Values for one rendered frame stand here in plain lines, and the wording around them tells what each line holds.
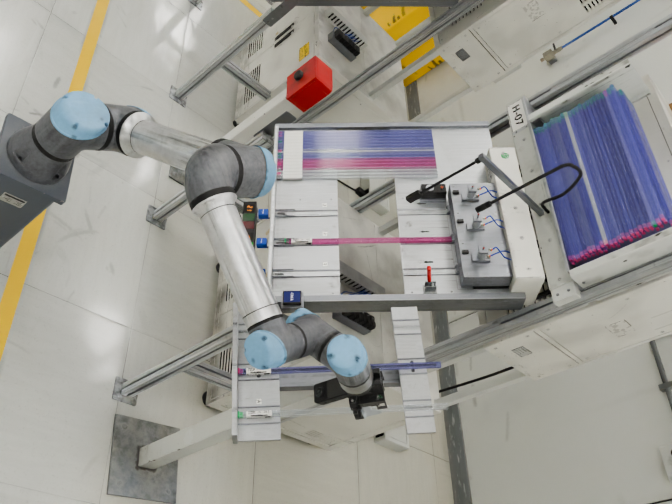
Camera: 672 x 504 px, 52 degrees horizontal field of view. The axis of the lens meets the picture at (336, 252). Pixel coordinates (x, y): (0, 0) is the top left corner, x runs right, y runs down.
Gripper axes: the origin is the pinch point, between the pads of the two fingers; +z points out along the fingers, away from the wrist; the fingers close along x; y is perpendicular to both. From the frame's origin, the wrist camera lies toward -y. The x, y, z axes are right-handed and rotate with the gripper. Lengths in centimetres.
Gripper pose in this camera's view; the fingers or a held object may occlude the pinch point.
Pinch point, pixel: (360, 409)
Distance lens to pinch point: 168.1
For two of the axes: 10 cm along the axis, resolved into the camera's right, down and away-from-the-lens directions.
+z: 1.8, 5.2, 8.4
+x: -0.7, -8.4, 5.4
